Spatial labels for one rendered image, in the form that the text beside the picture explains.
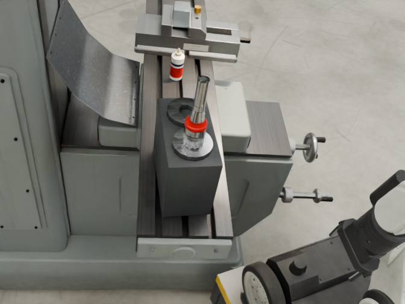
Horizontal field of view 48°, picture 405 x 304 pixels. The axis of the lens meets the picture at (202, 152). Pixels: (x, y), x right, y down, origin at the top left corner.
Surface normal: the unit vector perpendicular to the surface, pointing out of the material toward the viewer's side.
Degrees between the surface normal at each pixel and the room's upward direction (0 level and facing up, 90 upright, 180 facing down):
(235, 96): 0
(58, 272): 64
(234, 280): 0
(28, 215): 88
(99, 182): 90
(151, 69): 0
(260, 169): 90
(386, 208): 88
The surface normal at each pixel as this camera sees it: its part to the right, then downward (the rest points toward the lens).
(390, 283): -0.91, 0.21
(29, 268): 0.11, 0.44
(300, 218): 0.14, -0.66
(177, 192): 0.17, 0.75
